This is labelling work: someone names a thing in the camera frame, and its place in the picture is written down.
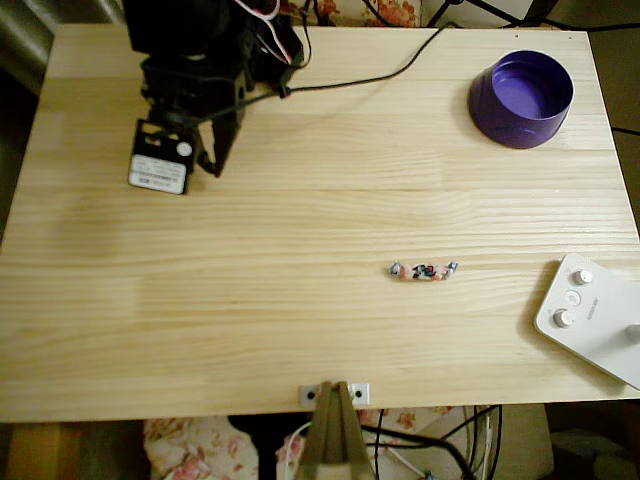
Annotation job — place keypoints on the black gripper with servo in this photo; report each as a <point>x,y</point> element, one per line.
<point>223,134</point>

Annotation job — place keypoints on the colourful candy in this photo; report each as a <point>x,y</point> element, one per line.
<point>422,272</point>

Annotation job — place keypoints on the purple plastic bowl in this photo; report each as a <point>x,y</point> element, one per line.
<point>520,95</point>

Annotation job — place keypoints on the dark olive sofa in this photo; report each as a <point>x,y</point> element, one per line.
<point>25,40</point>

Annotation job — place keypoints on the floral cloth with cream ground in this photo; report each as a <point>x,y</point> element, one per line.
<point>395,12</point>
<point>200,450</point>

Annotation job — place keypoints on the black tripod legs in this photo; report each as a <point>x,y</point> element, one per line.
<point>492,10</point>

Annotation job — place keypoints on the wooden table leg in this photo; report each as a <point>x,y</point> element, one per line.
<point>45,450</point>

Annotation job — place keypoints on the white lamp base with knobs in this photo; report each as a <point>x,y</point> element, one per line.
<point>590,325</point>

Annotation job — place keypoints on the white metal bracket plate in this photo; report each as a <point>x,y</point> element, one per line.
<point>360,393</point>

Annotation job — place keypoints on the olive camera stand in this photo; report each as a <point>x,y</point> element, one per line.
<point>332,440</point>

